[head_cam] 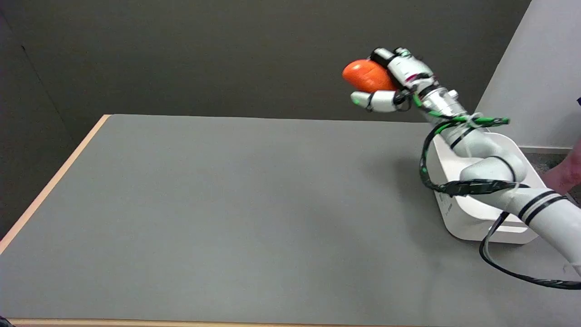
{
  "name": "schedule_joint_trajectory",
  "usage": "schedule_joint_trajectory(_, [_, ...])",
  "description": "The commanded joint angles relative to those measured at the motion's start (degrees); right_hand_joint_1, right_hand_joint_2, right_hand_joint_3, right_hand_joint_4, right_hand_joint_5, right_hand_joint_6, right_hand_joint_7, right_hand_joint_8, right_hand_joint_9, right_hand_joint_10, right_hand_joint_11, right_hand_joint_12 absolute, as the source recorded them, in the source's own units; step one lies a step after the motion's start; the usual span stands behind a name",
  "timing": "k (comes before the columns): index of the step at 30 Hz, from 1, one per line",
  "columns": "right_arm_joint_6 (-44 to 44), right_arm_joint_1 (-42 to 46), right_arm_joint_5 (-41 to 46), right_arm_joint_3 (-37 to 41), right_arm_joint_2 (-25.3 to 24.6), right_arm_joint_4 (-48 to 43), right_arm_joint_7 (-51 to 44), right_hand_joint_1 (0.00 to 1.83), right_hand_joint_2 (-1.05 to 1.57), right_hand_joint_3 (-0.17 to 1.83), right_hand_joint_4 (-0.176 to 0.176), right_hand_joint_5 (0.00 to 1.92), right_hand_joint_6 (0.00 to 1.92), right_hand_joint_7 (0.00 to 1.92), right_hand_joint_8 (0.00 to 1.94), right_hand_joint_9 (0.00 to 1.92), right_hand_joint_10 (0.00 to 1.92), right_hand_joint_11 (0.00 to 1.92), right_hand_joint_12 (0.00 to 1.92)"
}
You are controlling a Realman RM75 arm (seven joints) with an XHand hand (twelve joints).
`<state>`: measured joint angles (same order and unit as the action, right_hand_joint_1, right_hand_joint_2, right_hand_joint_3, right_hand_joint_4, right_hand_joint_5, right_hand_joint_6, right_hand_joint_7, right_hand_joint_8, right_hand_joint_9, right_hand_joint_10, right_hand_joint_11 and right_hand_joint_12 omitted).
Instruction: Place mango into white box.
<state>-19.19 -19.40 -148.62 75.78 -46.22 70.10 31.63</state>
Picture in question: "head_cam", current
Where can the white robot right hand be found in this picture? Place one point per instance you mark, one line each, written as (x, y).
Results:
(411, 72)

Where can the orange mango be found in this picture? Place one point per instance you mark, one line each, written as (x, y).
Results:
(367, 75)

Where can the person in maroon clothes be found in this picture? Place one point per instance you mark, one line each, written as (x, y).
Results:
(567, 175)

